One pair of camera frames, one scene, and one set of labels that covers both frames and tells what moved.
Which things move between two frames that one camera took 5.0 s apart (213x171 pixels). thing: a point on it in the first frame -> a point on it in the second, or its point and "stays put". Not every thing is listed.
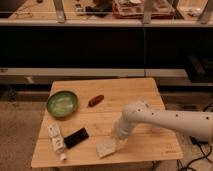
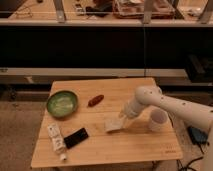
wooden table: x=80 y=117 stays put
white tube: x=57 y=140 stays put
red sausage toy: x=95 y=100 stays put
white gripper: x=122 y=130 -> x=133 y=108
